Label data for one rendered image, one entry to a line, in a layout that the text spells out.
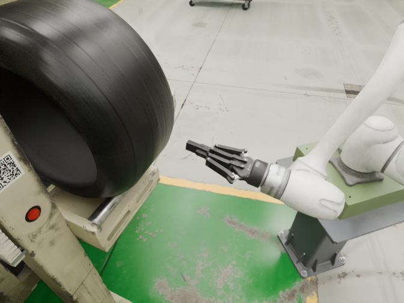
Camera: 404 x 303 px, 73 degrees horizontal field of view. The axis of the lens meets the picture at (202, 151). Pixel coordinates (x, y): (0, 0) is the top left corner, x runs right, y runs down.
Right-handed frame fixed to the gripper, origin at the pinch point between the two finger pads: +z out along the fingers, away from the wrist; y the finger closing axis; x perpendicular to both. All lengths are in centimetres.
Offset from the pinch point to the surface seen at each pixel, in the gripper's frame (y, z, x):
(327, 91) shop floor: -266, -61, 105
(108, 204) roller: 15.9, 22.6, 25.0
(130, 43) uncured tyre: -2.5, 23.0, -23.6
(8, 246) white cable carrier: 42, 32, 15
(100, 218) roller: 20.9, 21.8, 25.5
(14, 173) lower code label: 31.5, 33.1, -2.1
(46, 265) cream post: 39, 28, 31
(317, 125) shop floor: -191, -58, 106
